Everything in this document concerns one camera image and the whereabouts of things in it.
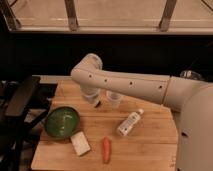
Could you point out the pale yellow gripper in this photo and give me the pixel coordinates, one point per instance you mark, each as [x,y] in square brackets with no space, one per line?
[94,101]

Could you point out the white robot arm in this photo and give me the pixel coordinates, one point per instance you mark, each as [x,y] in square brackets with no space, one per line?
[191,100]

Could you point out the white sponge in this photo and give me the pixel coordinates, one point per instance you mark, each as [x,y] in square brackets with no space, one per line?
[80,143]

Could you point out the green bowl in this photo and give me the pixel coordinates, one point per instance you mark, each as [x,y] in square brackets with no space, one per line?
[62,122]

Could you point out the white plastic bottle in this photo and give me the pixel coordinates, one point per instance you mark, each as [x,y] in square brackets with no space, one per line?
[127,125]

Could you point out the wooden cutting board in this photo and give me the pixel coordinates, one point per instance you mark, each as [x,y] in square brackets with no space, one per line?
[150,145]

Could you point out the orange carrot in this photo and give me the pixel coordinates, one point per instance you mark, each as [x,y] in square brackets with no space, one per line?
[106,149]

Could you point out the black chair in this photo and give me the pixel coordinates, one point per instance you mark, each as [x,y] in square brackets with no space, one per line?
[29,105]

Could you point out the metal bowl with blue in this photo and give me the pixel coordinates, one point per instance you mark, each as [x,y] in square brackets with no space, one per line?
[189,74]

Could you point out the metal window frame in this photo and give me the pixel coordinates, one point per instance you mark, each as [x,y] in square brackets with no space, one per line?
[143,17]

